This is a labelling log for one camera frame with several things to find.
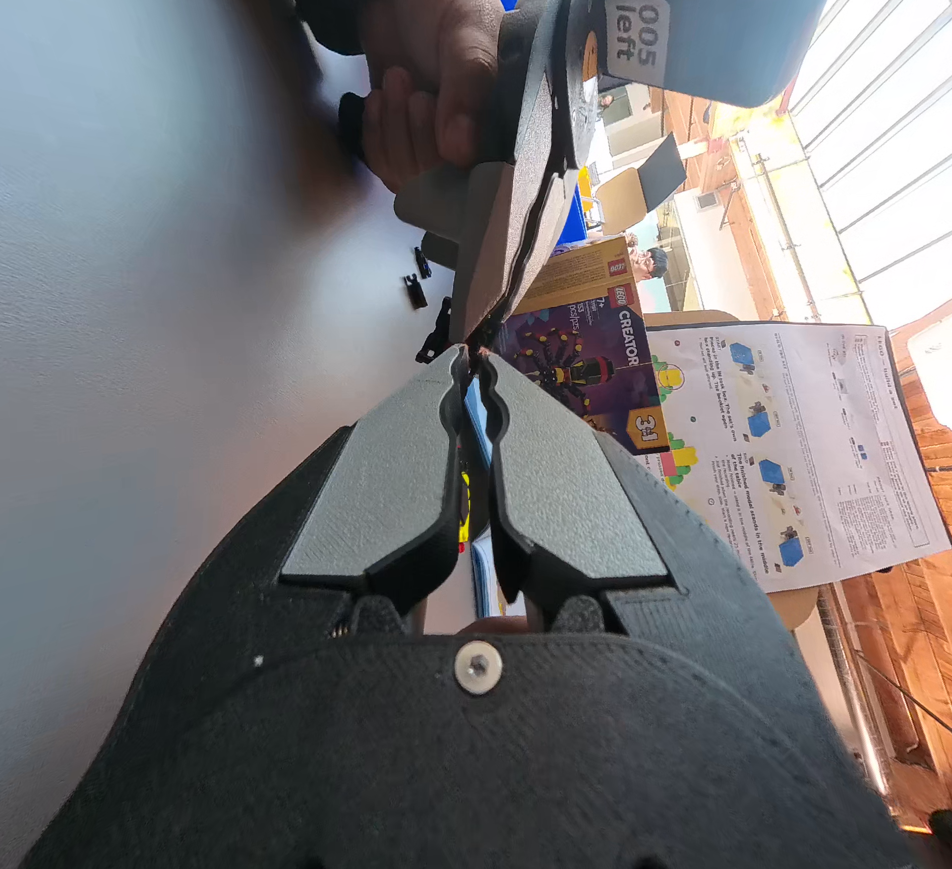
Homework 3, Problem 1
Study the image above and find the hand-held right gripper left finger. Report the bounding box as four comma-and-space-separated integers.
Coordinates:
280, 345, 471, 616

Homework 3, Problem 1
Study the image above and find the purple lego set box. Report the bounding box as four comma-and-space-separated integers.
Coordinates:
497, 237, 674, 457

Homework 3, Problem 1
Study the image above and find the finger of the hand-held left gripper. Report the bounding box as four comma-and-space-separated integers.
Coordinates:
479, 168, 583, 353
393, 161, 551, 348

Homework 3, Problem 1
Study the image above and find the open lego instruction booklet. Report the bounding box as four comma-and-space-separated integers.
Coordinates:
465, 378, 507, 621

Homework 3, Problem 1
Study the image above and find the printed task instruction sheet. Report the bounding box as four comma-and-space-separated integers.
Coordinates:
636, 322, 952, 595

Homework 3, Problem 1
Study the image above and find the person's left hand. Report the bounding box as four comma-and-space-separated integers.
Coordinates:
359, 0, 516, 194

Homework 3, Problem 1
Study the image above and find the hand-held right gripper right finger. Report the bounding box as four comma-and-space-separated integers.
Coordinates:
479, 354, 670, 626

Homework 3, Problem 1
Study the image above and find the wooden chair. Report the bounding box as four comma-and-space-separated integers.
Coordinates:
595, 132, 689, 234

